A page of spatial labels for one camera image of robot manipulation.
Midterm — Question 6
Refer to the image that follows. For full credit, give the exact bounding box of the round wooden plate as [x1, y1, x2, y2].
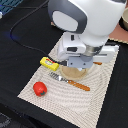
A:
[60, 66, 87, 80]

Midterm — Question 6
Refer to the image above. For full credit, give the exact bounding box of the wooden handled knife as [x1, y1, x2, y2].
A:
[93, 61, 103, 66]

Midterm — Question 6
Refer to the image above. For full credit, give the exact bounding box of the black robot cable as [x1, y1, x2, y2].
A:
[9, 0, 68, 66]

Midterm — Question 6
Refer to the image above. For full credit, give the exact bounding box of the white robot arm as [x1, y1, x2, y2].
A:
[48, 0, 127, 70]

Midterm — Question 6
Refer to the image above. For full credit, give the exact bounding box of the red toy tomato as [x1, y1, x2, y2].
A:
[33, 82, 47, 97]

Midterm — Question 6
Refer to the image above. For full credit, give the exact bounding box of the beige bowl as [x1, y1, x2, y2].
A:
[121, 7, 128, 31]

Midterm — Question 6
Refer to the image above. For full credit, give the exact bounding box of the wooden handled fork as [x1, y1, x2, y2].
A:
[49, 72, 90, 91]

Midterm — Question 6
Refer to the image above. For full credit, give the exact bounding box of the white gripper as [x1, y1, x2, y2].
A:
[57, 33, 119, 70]

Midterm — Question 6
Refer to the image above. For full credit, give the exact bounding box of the pink brown mat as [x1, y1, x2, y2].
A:
[109, 20, 128, 44]

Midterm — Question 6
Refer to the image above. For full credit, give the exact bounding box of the yellow butter box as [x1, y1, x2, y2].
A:
[40, 57, 59, 71]

